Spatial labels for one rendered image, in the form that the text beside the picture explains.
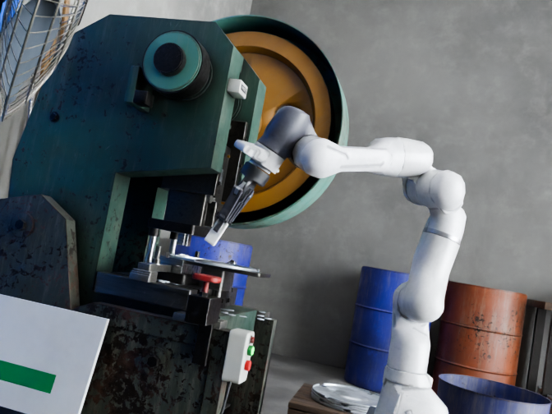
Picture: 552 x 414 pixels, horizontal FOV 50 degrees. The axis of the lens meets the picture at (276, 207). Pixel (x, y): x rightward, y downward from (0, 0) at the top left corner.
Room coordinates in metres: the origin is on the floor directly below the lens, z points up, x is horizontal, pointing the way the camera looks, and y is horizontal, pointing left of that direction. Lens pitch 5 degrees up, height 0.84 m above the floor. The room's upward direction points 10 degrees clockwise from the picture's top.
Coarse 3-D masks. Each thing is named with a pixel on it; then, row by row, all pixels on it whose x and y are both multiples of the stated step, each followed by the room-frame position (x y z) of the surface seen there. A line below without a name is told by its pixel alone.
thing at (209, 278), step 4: (192, 276) 1.53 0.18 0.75; (196, 276) 1.53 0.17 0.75; (200, 276) 1.52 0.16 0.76; (204, 276) 1.52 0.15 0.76; (208, 276) 1.52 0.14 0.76; (212, 276) 1.54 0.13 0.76; (216, 276) 1.57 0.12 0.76; (200, 280) 1.52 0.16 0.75; (204, 280) 1.52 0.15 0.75; (208, 280) 1.52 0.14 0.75; (212, 280) 1.52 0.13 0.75; (216, 280) 1.52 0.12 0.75; (220, 280) 1.55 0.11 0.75; (204, 284) 1.54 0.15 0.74; (208, 284) 1.55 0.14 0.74; (204, 288) 1.54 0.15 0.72; (208, 288) 1.55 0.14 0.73
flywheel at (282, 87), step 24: (240, 48) 2.27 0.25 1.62; (264, 48) 2.24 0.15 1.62; (288, 48) 2.21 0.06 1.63; (264, 72) 2.27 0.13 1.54; (288, 72) 2.24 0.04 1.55; (312, 72) 2.18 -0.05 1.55; (264, 96) 2.26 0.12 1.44; (288, 96) 2.24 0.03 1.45; (312, 96) 2.18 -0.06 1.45; (264, 120) 2.26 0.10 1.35; (312, 120) 2.21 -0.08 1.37; (288, 168) 2.22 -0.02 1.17; (264, 192) 2.21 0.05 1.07; (288, 192) 2.18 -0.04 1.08
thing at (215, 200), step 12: (228, 156) 1.95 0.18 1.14; (168, 192) 1.87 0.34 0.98; (180, 192) 1.86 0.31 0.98; (168, 204) 1.86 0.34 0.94; (180, 204) 1.85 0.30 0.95; (192, 204) 1.84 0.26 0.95; (204, 204) 1.84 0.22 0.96; (216, 204) 1.85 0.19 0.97; (168, 216) 1.86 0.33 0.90; (180, 216) 1.85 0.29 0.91; (192, 216) 1.84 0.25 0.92; (204, 216) 1.85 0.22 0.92
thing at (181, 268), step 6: (162, 258) 1.86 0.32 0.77; (168, 258) 1.86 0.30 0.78; (174, 258) 1.85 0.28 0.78; (168, 264) 1.85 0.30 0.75; (174, 264) 1.85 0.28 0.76; (180, 264) 1.84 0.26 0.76; (186, 264) 1.88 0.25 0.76; (174, 270) 1.85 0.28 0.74; (180, 270) 1.84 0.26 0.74; (186, 270) 1.88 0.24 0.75; (192, 270) 1.93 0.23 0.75; (198, 270) 1.98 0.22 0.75
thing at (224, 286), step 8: (192, 264) 1.84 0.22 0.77; (200, 264) 1.83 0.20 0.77; (208, 264) 1.83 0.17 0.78; (200, 272) 1.86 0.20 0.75; (208, 272) 1.85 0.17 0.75; (216, 272) 1.84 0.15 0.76; (224, 272) 1.84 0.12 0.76; (232, 272) 1.81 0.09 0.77; (240, 272) 1.80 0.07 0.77; (248, 272) 1.79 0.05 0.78; (256, 272) 1.85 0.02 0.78; (224, 280) 1.85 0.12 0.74; (216, 288) 1.84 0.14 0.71; (224, 288) 1.87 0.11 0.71; (216, 296) 1.84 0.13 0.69; (224, 296) 1.88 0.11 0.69; (224, 304) 1.89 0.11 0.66
